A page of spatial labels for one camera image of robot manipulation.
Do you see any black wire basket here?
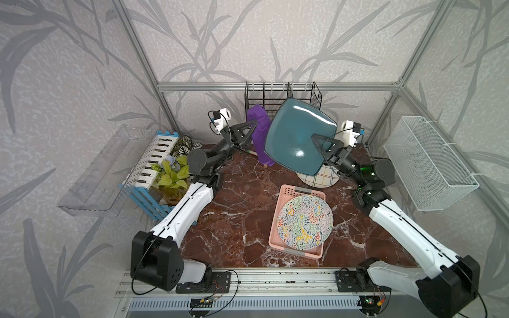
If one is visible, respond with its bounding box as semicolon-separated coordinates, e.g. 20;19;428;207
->
244;82;322;121

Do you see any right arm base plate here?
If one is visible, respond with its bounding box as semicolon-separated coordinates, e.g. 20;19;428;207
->
335;268;391;294

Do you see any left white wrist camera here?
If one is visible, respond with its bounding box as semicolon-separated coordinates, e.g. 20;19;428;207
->
208;108;231;135

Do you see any colourful patterned round plate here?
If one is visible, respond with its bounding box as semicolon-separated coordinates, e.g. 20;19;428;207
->
277;195;334;250

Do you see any teal square plate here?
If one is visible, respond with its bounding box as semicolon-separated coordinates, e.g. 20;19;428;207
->
265;98;337;176

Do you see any purple cloth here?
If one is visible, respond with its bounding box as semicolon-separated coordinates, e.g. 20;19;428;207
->
247;104;275;166

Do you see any striped leaf plant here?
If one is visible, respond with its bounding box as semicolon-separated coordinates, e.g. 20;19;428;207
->
170;135;202;158

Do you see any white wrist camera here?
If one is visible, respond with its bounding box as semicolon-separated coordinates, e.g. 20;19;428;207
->
208;108;231;135
335;121;365;148

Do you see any pink plastic tray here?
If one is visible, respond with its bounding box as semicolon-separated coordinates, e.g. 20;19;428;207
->
269;184;326;260

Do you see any white mesh basket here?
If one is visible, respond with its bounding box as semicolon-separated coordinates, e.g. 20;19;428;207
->
384;116;479;211

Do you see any green potted plant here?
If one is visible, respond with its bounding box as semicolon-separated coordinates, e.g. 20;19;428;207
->
151;155;190;206

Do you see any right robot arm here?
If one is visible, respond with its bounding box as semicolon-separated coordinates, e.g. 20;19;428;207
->
311;134;482;317

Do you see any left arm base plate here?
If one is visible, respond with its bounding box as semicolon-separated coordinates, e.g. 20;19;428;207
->
176;270;231;294

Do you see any aluminium mounting rail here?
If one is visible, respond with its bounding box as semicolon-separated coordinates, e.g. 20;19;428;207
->
115;263;425;300

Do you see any clear plastic shelf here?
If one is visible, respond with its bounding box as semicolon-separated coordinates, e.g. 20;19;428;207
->
57;125;156;217

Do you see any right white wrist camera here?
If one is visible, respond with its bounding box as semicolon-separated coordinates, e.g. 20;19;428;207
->
335;121;365;148

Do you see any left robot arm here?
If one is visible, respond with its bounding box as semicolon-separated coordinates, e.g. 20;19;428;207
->
130;120;257;292

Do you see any white plaid round plate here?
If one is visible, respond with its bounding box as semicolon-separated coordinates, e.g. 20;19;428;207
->
296;165;339;188

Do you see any white blue wooden crate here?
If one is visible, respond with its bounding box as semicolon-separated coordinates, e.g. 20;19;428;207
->
121;132;181;221

